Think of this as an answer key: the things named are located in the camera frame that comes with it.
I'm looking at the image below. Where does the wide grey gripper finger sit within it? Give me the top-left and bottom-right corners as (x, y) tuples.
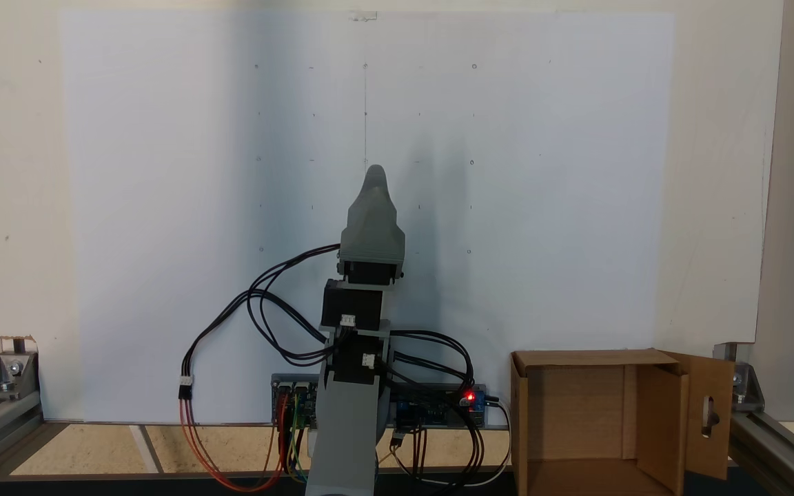
(339, 165), (407, 266)

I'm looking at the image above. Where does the blue circuit board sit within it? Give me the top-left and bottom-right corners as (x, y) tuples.
(392, 384), (489, 430)

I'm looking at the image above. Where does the white paper sheet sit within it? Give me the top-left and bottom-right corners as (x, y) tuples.
(59, 10), (678, 425)

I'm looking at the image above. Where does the brown cardboard box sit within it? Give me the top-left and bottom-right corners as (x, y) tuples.
(509, 348), (737, 496)

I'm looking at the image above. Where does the black wrist servo cable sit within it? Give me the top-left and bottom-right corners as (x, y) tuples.
(247, 243), (343, 367)

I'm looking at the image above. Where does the black servo cable bundle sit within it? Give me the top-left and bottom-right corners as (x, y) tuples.
(380, 329), (478, 415)

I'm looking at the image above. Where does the circuit board with jumper wires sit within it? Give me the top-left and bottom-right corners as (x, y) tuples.
(272, 374), (320, 426)

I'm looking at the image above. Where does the green jumper wire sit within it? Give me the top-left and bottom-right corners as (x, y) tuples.
(287, 396), (309, 483)

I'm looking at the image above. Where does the black cable white connector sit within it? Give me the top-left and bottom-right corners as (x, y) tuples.
(178, 276), (332, 402)

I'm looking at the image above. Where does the orange red wire bundle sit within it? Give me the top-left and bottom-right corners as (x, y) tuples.
(179, 396), (289, 493)

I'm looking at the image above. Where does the aluminium corner bracket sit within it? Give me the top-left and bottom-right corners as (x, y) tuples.
(714, 342), (764, 414)
(0, 336), (40, 402)

